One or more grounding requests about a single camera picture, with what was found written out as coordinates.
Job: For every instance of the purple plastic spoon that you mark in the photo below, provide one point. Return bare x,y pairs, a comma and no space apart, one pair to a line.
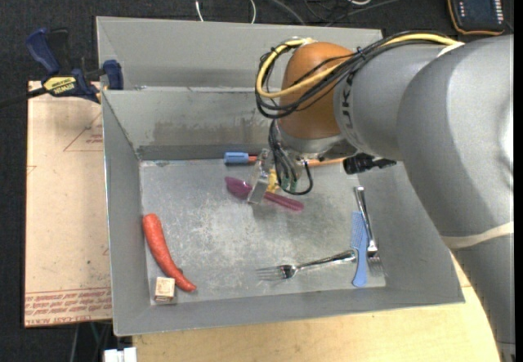
239,188

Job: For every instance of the black cylinder on white bracket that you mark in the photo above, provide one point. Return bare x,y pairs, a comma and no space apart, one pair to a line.
361,164

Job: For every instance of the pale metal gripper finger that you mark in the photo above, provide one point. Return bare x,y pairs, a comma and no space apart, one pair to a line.
261,162
258,190

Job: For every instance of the grey metal bin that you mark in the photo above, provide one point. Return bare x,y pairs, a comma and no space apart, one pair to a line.
212,229

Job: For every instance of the small wooden cube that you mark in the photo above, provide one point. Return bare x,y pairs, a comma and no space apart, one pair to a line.
164,289

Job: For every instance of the orange toy carrot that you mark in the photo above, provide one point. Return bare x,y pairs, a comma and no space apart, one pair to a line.
157,244

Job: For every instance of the brown cardboard board red print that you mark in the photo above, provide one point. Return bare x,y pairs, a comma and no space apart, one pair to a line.
65,209

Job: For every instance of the orange pencil with blue cap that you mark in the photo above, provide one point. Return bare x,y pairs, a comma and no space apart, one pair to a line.
236,158

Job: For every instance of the small yellow object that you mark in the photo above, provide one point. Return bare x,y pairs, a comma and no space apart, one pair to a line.
272,184

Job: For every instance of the silver metal fork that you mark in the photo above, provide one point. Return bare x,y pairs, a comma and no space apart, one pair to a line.
369,238
286,270

